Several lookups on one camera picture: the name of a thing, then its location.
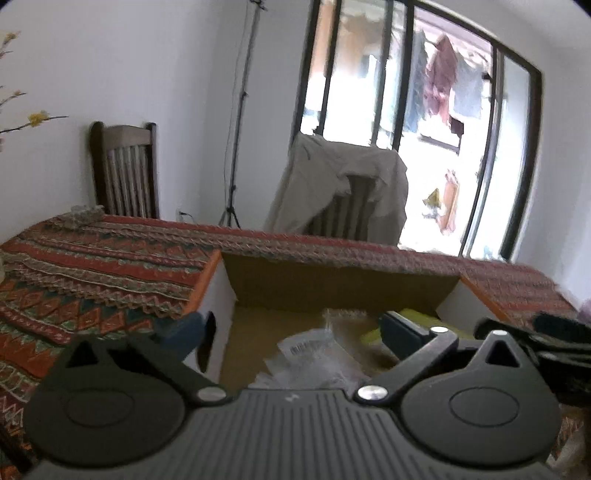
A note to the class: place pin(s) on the patterned red green tablecloth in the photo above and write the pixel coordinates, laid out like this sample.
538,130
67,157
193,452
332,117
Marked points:
92,267

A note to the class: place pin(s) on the clear snack packet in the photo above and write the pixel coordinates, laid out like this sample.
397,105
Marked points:
314,355

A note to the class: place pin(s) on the black light stand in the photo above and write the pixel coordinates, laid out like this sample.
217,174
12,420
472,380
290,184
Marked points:
240,115

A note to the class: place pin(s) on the dark wooden chair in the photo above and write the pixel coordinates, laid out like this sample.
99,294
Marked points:
124,134
341,212

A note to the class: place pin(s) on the blue hanging garment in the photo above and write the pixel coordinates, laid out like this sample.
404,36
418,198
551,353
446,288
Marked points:
415,83

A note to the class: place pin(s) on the maroon hanging garment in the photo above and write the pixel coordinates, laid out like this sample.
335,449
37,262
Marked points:
441,78

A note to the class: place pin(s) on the orange pumpkin print cardboard box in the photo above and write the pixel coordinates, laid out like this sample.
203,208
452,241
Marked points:
323,286

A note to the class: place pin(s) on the grey fuzzy clump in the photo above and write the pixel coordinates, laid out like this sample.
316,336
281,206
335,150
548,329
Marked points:
83,217

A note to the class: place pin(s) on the dark hanging cloth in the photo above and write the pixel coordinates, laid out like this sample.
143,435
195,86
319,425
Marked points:
456,124

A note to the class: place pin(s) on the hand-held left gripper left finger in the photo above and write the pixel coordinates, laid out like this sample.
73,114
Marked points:
184,332

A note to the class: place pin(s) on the beige garment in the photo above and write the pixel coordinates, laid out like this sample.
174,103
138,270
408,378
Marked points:
314,170

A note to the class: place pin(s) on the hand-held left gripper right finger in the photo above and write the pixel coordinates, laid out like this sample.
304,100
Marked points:
397,332

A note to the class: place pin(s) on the pale blue hanging shirt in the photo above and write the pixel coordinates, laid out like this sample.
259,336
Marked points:
468,87

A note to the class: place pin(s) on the black framed glass door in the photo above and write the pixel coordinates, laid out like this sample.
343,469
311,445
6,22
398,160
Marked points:
526,138

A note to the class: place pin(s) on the yellow bag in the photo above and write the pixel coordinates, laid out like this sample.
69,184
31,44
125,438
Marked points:
432,198

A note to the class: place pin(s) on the yellow flower branches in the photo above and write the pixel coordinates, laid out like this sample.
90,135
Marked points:
36,118

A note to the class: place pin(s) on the green snack packet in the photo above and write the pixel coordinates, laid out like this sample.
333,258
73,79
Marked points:
418,314

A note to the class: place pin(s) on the orange upright object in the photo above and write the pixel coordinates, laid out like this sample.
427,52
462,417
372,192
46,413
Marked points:
449,203

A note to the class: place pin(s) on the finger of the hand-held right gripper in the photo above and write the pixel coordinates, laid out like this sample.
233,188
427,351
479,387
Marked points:
554,330
572,378

